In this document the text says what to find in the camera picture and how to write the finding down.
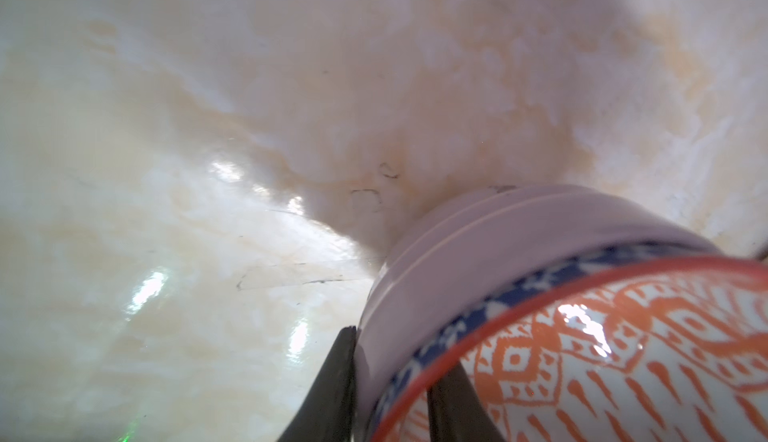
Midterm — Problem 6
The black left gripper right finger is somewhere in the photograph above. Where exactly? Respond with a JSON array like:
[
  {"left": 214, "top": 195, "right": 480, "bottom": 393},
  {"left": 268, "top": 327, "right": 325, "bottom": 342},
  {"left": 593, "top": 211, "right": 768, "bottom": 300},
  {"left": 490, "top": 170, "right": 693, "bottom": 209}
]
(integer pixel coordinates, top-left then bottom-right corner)
[{"left": 427, "top": 363, "right": 504, "bottom": 442}]

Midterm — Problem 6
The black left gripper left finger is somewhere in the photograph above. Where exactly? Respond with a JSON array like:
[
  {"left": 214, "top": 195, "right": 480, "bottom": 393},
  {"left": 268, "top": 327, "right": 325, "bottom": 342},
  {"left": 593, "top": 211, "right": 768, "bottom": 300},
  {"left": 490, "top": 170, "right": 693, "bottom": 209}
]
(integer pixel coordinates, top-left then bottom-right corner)
[{"left": 278, "top": 326, "right": 357, "bottom": 442}]

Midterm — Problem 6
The lavender bowl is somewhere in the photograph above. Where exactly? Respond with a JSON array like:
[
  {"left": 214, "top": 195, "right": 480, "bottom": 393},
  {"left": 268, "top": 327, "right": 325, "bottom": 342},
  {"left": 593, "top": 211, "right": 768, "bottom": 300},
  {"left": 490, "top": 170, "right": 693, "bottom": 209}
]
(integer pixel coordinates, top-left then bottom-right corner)
[{"left": 355, "top": 184, "right": 721, "bottom": 434}]

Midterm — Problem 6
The red patterned bowl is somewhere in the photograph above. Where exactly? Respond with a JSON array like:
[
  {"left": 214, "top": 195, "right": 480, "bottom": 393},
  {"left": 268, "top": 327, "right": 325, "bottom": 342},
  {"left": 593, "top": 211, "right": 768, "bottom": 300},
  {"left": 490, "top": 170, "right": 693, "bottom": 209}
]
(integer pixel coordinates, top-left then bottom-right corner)
[{"left": 361, "top": 243, "right": 767, "bottom": 441}]

